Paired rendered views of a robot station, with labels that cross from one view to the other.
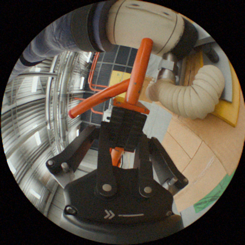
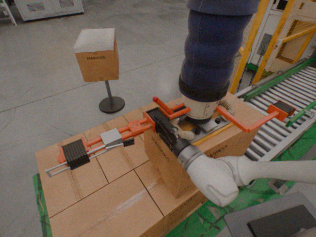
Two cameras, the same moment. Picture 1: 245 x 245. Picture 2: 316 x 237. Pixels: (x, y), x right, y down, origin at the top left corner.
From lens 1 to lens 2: 0.70 m
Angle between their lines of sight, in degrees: 62
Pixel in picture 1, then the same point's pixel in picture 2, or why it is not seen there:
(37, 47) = (204, 59)
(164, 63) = (181, 117)
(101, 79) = not seen: outside the picture
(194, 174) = (108, 205)
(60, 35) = (199, 83)
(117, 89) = (169, 111)
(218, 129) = not seen: hidden behind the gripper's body
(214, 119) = not seen: hidden behind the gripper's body
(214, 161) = (141, 197)
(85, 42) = (188, 92)
